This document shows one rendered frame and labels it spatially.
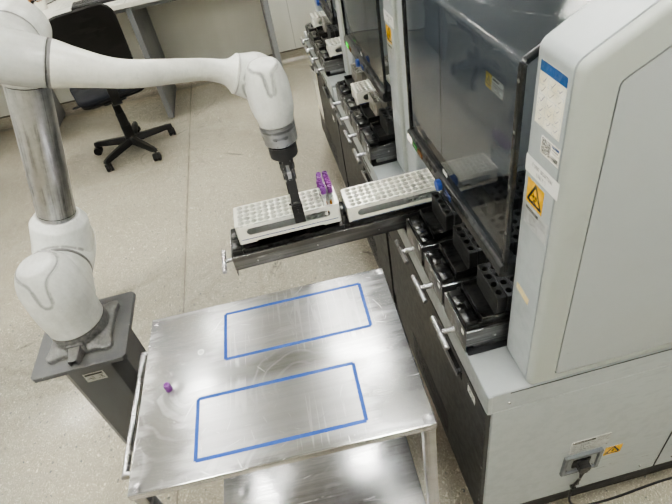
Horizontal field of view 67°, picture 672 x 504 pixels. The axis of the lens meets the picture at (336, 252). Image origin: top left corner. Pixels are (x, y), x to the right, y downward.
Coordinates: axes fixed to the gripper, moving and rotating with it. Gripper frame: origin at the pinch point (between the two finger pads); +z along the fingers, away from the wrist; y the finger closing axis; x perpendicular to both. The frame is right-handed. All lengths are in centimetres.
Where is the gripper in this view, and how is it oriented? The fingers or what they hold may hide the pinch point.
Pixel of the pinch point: (296, 204)
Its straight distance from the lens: 146.3
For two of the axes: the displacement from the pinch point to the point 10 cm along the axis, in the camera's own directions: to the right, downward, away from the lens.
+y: 2.0, 6.3, -7.5
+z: 1.4, 7.4, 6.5
